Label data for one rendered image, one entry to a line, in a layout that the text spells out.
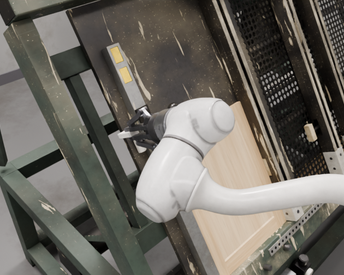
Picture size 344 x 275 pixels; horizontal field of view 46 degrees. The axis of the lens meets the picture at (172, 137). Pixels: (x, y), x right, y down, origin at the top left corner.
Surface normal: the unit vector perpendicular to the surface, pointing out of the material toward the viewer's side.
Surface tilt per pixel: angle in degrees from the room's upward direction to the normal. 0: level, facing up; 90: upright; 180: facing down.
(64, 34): 90
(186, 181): 37
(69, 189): 0
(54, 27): 90
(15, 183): 0
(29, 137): 0
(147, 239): 56
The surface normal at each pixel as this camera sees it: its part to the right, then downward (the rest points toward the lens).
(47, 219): 0.00, -0.79
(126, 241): 0.58, -0.07
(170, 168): 0.07, -0.40
